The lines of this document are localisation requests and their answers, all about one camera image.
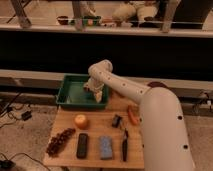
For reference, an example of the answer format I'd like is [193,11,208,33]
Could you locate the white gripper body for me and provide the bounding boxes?
[83,77,104,103]

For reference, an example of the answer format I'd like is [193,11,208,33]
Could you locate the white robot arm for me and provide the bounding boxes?
[86,60,195,171]

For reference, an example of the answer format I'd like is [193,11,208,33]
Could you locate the green plastic tray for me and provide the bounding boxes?
[56,74,109,109]

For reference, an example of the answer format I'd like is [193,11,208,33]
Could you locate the orange fruit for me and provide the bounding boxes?
[74,114,89,129]

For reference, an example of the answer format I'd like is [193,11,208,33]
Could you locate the orange carrot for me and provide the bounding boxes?
[127,106,139,125]

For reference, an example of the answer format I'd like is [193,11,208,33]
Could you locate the black remote control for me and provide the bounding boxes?
[76,133,88,159]

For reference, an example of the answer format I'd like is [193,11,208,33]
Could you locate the blue sponge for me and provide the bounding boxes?
[99,136,113,160]

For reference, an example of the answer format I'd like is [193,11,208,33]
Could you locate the purple bowl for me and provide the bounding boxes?
[147,82,168,88]

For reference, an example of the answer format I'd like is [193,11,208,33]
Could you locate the bunch of dark grapes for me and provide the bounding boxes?
[46,128,76,157]

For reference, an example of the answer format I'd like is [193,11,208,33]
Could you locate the dark red background bowl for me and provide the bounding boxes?
[57,16,69,25]

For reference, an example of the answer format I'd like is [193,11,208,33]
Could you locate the black power adapter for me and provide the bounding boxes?
[21,111,32,121]

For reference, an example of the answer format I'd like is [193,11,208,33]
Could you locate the person in white clothes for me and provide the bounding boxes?
[112,0,159,23]

